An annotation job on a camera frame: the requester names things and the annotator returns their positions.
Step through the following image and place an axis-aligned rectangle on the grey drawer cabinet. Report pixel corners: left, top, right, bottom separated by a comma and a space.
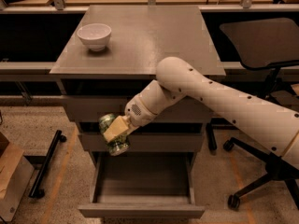
50, 5, 226, 161

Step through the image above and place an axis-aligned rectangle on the grey middle drawer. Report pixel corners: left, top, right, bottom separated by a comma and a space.
78, 133, 204, 152

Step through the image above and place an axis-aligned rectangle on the black table leg foot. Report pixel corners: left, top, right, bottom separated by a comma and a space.
206, 123, 217, 151

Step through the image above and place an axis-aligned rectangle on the white ceramic bowl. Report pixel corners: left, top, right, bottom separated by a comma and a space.
77, 23, 112, 51

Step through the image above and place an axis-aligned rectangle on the cardboard box on floor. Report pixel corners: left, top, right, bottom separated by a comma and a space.
0, 133, 34, 222

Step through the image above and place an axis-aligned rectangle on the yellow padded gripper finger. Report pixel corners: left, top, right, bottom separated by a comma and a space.
104, 116, 136, 143

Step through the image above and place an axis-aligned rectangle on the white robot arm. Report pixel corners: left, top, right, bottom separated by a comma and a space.
104, 57, 299, 168

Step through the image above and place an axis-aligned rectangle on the black office chair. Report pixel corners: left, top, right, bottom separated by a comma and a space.
220, 18, 299, 210

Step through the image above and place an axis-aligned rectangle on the green drink can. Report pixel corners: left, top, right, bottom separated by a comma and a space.
98, 113, 130, 156

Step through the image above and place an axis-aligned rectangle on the black wheeled stand foot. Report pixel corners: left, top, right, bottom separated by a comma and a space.
29, 130, 67, 199

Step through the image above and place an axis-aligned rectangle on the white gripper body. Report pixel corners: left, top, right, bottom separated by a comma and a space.
124, 92, 157, 127

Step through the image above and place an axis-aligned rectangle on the grey open bottom drawer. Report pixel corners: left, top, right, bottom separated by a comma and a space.
78, 152, 205, 218

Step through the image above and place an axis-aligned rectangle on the grey top drawer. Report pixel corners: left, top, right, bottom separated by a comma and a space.
62, 95, 212, 123

